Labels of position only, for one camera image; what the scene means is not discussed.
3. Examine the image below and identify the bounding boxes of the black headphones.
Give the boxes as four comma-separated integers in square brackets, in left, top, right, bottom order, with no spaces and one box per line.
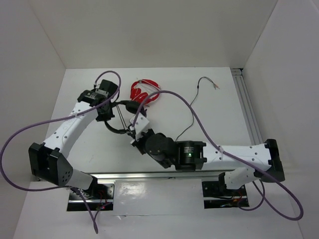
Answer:
[104,99,147,136]

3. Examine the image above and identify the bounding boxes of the black headphone cable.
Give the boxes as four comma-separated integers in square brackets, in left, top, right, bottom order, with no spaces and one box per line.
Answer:
[117,76,221,144]

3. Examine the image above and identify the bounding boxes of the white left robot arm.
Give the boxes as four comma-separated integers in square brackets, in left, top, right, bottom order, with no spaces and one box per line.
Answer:
[28,89,119,199]

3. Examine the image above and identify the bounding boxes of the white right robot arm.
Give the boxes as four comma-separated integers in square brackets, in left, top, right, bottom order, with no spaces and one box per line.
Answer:
[131,129,285,195]

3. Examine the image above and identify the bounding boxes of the red headphones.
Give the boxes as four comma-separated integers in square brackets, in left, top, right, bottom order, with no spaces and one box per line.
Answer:
[130,79,161,103]

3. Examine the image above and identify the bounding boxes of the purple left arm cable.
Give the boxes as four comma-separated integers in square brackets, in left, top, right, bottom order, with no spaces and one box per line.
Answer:
[0,71,122,234]

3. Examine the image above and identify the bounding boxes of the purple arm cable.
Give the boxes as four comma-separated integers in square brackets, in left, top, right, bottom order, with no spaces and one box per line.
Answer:
[132,90,304,221]
[0,71,122,234]

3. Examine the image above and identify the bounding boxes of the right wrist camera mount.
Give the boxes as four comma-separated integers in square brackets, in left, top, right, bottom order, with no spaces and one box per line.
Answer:
[129,113,150,141]

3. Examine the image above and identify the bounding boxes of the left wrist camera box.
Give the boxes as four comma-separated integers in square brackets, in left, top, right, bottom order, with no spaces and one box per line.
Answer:
[94,80,118,97]

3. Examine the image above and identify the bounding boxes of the aluminium front rail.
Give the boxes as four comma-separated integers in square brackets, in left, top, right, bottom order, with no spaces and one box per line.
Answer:
[91,169,233,184]

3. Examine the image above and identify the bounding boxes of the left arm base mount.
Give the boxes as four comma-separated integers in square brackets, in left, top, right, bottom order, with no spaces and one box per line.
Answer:
[66,181,115,212]

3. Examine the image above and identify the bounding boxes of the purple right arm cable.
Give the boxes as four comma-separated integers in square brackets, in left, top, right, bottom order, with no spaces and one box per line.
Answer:
[132,90,304,221]

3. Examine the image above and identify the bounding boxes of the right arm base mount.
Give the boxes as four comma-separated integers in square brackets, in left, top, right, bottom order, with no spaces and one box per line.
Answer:
[202,181,249,209]

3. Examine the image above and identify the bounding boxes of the aluminium side rail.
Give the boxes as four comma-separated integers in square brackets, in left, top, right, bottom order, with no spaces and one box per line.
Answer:
[230,68,263,144]

